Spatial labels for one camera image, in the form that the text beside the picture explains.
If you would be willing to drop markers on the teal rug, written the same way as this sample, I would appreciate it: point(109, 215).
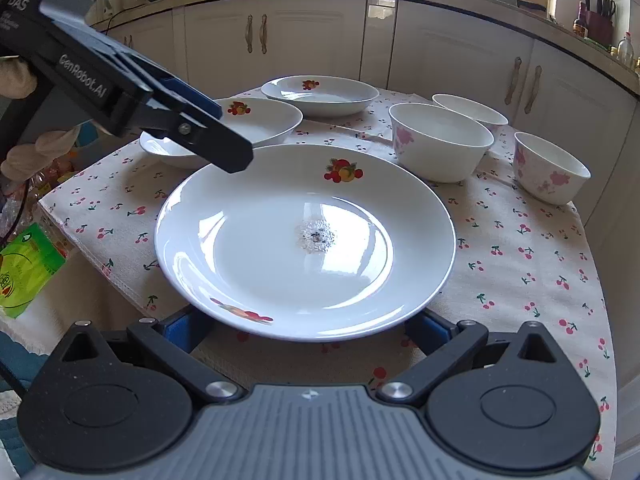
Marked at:
point(12, 365)

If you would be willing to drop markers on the small white plate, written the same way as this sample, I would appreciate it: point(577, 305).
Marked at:
point(165, 152)

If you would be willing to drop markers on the white bowl pink flowers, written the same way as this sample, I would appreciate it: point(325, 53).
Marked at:
point(545, 177)
point(440, 152)
point(482, 116)

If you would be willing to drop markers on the dark red knife block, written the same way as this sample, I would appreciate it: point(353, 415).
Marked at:
point(600, 22)

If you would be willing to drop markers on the large white fruit print plate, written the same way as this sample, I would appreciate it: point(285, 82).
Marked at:
point(280, 260)

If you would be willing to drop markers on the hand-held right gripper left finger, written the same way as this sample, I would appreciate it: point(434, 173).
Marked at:
point(181, 329)

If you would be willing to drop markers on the clear plastic bottle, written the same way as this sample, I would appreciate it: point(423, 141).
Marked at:
point(625, 49)

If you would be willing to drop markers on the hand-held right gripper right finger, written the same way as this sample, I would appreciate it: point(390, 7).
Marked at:
point(434, 332)

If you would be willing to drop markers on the green packet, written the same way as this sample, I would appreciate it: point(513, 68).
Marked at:
point(25, 270)

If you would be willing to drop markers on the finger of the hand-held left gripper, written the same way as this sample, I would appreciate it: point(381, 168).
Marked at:
point(200, 104)
point(220, 150)

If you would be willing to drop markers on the person's left hand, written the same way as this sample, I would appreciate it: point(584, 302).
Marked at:
point(37, 152)

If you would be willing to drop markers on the white cabinet door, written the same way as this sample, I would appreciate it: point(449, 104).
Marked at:
point(450, 50)
point(215, 45)
point(580, 95)
point(315, 35)

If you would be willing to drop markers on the clear plastic bag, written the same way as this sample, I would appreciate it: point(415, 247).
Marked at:
point(47, 175)

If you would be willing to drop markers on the cherry print tablecloth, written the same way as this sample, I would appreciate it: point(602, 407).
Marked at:
point(525, 270)

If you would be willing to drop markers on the dark sauce bottle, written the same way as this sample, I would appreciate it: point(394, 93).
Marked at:
point(580, 25)

